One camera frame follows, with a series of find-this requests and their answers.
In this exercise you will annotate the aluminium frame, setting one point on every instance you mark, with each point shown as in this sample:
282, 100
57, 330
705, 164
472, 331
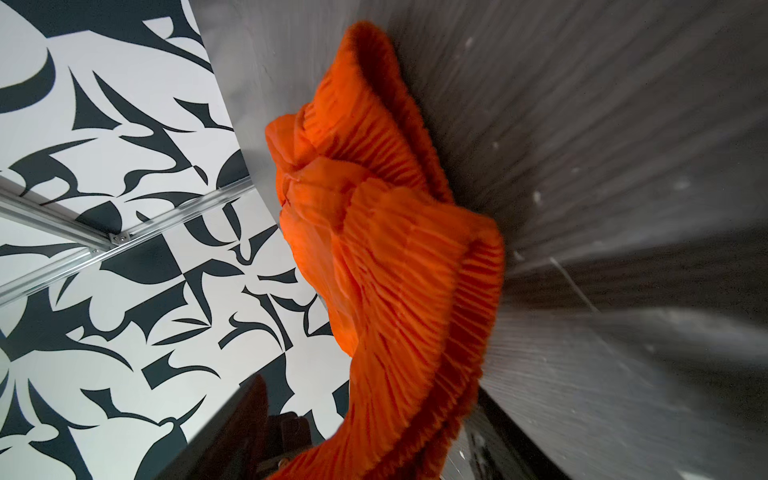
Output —
98, 246

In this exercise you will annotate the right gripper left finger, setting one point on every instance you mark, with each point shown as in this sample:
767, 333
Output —
232, 443

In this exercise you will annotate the orange shorts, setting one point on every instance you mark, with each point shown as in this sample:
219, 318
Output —
411, 280

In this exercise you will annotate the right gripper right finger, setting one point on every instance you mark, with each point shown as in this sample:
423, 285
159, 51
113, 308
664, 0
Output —
499, 449

